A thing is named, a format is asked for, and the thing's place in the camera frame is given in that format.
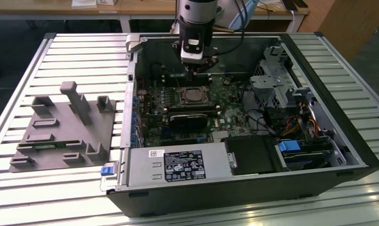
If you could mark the CPU socket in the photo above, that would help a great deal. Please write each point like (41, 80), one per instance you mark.
(181, 102)

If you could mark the pale blue teach pendant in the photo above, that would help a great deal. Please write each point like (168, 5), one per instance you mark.
(234, 23)

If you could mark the round coin battery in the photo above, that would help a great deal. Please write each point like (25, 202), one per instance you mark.
(226, 81)

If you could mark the white box with print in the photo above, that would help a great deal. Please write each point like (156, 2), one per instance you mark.
(107, 2)

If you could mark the black flat bars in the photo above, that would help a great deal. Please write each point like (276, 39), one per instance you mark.
(290, 4)

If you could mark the silver drive cage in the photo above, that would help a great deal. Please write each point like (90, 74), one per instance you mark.
(267, 94)

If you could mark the green motherboard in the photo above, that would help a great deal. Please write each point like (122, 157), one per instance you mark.
(230, 117)

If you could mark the black graphics card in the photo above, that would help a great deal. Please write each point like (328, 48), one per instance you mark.
(189, 122)

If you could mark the silver chipset heatsink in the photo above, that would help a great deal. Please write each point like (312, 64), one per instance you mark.
(219, 136)

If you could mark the wooden desk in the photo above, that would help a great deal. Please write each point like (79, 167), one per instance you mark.
(51, 10)

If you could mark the wooden cabinet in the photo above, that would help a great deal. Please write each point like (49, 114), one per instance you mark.
(349, 23)

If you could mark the black plastic shroud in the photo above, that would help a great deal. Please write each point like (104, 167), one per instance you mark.
(251, 155)

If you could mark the hard disk in blue carrier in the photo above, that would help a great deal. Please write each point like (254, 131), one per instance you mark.
(289, 146)

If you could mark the grey parts rack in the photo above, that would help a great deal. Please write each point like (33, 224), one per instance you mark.
(65, 131)

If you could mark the silver power supply unit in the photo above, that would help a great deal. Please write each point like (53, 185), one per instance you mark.
(139, 169)

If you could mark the blue power supply latch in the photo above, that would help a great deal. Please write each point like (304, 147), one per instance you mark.
(107, 170)

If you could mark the black open PC case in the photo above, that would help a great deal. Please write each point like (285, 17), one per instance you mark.
(207, 200)

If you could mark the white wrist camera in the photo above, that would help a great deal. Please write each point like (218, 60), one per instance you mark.
(191, 50)

